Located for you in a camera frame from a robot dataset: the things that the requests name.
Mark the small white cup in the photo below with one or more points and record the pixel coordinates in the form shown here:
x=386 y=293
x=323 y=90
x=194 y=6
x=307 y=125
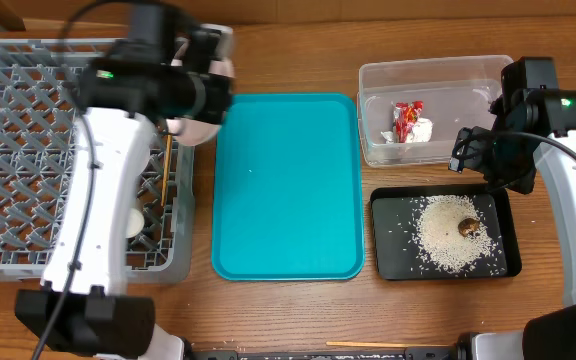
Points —
x=135 y=223

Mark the white round plate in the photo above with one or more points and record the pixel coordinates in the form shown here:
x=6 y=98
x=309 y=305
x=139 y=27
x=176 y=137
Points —
x=191 y=132

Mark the red snack wrapper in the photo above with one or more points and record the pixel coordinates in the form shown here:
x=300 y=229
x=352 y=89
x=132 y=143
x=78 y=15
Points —
x=405 y=115

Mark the wooden chopstick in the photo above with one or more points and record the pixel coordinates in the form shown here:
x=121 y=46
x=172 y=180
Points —
x=366 y=344
x=166 y=169

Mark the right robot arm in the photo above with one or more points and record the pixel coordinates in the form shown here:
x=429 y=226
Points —
x=534 y=134

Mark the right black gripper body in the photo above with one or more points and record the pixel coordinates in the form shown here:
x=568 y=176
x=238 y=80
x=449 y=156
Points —
x=512 y=166

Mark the white napkin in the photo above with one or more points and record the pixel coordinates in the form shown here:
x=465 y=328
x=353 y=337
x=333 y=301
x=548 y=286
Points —
x=419 y=131

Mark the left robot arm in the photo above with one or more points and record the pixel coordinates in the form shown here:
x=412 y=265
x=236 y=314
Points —
x=81 y=306

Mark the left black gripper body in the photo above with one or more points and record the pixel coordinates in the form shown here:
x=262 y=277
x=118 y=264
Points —
x=213 y=38

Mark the black rectangular tray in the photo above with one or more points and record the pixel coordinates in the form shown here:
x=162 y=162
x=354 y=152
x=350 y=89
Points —
x=384 y=209

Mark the teal plastic tray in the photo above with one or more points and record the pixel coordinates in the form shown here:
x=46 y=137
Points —
x=287 y=201

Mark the clear plastic bin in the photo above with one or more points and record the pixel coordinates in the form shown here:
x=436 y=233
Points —
x=456 y=92

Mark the grey plastic dish rack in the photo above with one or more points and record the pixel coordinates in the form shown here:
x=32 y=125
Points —
x=36 y=156

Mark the white rice pile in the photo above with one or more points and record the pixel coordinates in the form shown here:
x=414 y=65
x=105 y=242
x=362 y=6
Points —
x=428 y=244

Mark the brown food piece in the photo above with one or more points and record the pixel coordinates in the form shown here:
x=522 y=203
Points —
x=469 y=227

